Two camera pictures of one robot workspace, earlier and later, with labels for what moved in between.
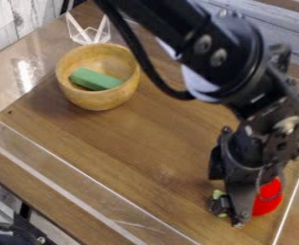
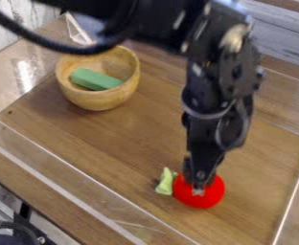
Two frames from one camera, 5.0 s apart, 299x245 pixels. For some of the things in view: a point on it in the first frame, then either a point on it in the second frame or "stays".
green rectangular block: x=93 y=79 stays
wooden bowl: x=98 y=76 stays
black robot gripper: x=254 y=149 → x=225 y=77
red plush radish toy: x=269 y=197 → x=199 y=202
